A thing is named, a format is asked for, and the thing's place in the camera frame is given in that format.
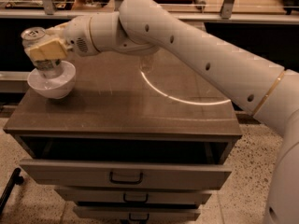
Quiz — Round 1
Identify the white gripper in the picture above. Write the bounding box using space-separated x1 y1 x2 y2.
24 16 99 62

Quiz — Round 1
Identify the silver green 7up can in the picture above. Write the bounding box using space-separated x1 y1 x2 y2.
21 27 63 79

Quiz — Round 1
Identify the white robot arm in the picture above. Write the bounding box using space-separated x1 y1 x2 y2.
21 0 299 224

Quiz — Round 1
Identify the white bowl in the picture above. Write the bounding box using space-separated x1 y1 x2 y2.
27 61 76 99

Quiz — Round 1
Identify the grey drawer cabinet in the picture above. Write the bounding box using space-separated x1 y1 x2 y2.
5 50 241 210

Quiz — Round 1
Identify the black chair leg left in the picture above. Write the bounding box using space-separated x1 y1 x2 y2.
0 168 24 215

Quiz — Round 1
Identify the metal railing frame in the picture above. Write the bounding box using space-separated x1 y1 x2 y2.
0 0 299 25

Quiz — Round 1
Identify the top drawer with handle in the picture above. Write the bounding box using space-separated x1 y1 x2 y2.
20 159 231 190

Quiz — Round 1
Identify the drawer with handle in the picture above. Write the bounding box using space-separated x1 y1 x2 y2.
73 206 200 221
20 159 231 190
55 187 212 206

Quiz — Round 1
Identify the middle drawer with handle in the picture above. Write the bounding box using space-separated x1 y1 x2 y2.
55 187 212 206

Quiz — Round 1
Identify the bottom drawer with handle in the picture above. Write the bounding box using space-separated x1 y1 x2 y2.
73 206 200 221

